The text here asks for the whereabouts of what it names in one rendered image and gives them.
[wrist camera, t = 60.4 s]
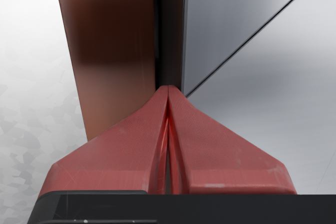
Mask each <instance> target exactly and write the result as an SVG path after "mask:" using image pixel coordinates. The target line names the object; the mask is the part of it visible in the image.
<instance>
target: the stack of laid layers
mask: <svg viewBox="0 0 336 224"><path fill-rule="evenodd" d="M184 1H185V0H158V54H159V87H160V86H168V85H174V86H176V87H177V88H178V89H179V90H180V91H181V75H182V50H183V25H184ZM165 195H171V184H170V168H169V151H167V168H166V184H165Z"/></svg>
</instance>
